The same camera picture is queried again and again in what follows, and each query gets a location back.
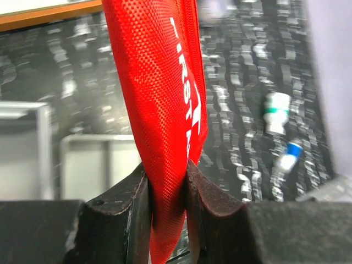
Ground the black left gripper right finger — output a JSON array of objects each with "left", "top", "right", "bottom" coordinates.
[{"left": 185, "top": 162, "right": 351, "bottom": 263}]

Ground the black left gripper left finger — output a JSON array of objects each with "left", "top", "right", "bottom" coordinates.
[{"left": 1, "top": 165, "right": 150, "bottom": 263}]

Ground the grey plastic tray insert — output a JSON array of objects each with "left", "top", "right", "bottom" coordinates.
[{"left": 60, "top": 134, "right": 141, "bottom": 201}]

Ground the white blue bandage roll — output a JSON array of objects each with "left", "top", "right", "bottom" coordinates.
[{"left": 276, "top": 139, "right": 303, "bottom": 174}]

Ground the small white bottle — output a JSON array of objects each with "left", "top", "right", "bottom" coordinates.
[{"left": 263, "top": 92, "right": 291, "bottom": 135}]

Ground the red first aid pouch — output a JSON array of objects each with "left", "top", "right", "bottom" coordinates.
[{"left": 102, "top": 1, "right": 208, "bottom": 263}]

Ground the grey metal case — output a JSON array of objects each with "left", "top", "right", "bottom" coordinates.
[{"left": 1, "top": 101, "right": 54, "bottom": 200}]

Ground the clear round plastic container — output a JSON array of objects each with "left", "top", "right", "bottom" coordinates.
[{"left": 197, "top": 0, "right": 228, "bottom": 24}]

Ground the wooden shelf rack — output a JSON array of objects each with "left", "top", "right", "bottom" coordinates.
[{"left": 1, "top": 1, "right": 103, "bottom": 32}]

